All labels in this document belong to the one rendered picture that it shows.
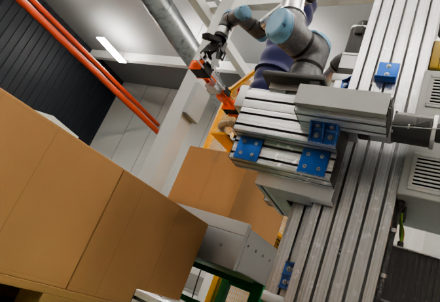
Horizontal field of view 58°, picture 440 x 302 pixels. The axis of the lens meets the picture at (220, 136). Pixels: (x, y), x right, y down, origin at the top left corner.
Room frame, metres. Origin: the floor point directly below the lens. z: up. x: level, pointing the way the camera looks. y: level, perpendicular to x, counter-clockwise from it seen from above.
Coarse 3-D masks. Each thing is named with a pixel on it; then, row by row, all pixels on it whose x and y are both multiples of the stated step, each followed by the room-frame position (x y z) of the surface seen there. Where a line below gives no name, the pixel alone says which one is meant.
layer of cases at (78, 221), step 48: (0, 96) 0.93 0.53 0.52; (0, 144) 0.98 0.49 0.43; (48, 144) 1.07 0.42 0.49; (0, 192) 1.03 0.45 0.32; (48, 192) 1.13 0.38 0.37; (96, 192) 1.25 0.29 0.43; (144, 192) 1.41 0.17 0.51; (0, 240) 1.09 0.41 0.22; (48, 240) 1.19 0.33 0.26; (96, 240) 1.33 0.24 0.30; (144, 240) 1.50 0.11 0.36; (192, 240) 1.73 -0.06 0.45; (96, 288) 1.40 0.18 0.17; (144, 288) 1.58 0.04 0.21
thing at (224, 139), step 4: (212, 132) 2.11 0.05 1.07; (216, 132) 2.10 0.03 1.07; (220, 132) 2.08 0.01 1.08; (224, 132) 2.06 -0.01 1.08; (216, 136) 2.13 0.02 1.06; (220, 136) 2.10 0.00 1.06; (224, 136) 2.08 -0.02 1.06; (228, 136) 2.09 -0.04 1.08; (220, 140) 2.17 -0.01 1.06; (224, 140) 2.14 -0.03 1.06; (228, 140) 2.11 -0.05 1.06; (224, 144) 2.20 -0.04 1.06; (228, 144) 2.18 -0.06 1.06; (232, 144) 2.15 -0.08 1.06; (228, 148) 2.24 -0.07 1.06
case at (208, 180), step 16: (192, 160) 2.08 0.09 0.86; (208, 160) 2.02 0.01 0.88; (224, 160) 1.96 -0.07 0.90; (192, 176) 2.05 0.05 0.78; (208, 176) 1.99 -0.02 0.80; (224, 176) 1.94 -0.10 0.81; (240, 176) 1.88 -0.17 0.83; (256, 176) 1.97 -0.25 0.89; (176, 192) 2.09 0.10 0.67; (192, 192) 2.03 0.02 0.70; (208, 192) 1.97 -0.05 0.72; (224, 192) 1.92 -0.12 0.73; (240, 192) 1.89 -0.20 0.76; (256, 192) 2.01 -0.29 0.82; (208, 208) 1.95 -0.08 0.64; (224, 208) 1.90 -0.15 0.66; (240, 208) 1.94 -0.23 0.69; (256, 208) 2.06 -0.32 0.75; (272, 208) 2.21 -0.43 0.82; (256, 224) 2.11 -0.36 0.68; (272, 224) 2.26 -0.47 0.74; (272, 240) 2.31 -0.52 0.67
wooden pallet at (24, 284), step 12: (0, 276) 1.13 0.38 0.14; (12, 276) 1.16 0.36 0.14; (0, 288) 1.64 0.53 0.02; (12, 288) 1.73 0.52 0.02; (24, 288) 1.19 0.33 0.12; (36, 288) 1.22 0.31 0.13; (48, 288) 1.25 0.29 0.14; (60, 288) 1.29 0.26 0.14; (24, 300) 1.28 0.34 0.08; (36, 300) 1.25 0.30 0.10; (48, 300) 1.27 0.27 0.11; (60, 300) 1.30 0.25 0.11; (72, 300) 1.34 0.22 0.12; (84, 300) 1.38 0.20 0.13; (96, 300) 1.42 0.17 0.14; (108, 300) 1.46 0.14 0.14
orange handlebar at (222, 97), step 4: (192, 64) 1.66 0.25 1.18; (196, 64) 1.64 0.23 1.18; (212, 76) 1.72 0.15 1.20; (204, 80) 1.76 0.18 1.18; (208, 80) 1.77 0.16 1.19; (216, 96) 1.88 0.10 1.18; (220, 96) 1.86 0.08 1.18; (224, 96) 1.85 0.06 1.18; (220, 100) 1.90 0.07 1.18; (224, 100) 1.88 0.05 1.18; (228, 100) 1.87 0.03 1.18; (224, 104) 1.94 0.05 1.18; (232, 104) 1.91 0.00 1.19
